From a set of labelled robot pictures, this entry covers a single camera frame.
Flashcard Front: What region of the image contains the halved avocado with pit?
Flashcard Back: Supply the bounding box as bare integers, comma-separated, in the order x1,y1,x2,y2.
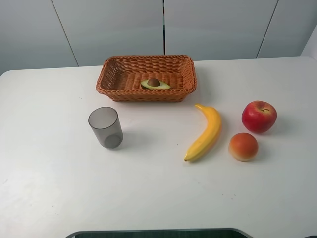
140,78,170,90

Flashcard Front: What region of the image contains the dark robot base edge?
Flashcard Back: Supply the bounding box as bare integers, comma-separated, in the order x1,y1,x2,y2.
67,229,251,238

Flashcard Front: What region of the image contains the brown wicker basket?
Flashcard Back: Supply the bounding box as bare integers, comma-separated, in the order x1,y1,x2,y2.
96,55,197,102

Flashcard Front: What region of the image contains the yellow banana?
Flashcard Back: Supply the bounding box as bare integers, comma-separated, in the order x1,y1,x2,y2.
184,104,222,162

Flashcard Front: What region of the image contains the grey translucent plastic cup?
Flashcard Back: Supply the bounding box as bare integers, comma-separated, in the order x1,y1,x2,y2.
88,107,123,149

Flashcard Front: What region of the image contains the orange peach fruit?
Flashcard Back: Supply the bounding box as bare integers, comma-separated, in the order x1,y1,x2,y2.
228,133,259,162

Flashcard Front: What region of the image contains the red apple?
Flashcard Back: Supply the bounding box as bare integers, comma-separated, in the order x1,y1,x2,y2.
241,101,277,133

